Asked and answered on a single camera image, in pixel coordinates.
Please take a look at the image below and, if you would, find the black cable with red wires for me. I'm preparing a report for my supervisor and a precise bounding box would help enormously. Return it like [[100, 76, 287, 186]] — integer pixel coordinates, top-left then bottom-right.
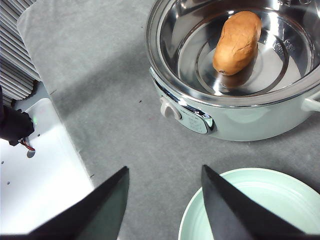
[[0, 86, 35, 151]]

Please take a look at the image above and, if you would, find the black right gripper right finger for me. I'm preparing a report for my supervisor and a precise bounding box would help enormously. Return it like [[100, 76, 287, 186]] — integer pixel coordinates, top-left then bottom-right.
[[201, 164, 320, 240]]

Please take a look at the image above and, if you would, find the green electric steamer pot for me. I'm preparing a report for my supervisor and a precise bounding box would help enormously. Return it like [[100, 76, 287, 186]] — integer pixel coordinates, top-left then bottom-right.
[[146, 0, 320, 141]]

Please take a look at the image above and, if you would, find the green plate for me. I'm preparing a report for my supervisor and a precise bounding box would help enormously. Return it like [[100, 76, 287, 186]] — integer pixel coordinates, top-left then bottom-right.
[[178, 167, 320, 240]]

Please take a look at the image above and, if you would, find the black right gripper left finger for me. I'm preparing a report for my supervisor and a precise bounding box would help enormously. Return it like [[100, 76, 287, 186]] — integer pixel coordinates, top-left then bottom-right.
[[25, 166, 130, 240]]

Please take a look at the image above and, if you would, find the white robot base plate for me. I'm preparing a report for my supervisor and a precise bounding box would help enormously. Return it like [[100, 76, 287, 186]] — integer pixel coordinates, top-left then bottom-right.
[[0, 81, 94, 236]]

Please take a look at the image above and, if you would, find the brown potato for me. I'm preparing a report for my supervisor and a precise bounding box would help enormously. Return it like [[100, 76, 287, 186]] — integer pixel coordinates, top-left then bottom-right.
[[212, 11, 262, 76]]

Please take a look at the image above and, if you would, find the grey ribbed panel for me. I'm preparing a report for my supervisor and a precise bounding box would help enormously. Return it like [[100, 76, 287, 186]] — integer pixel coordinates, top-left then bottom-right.
[[0, 0, 41, 107]]

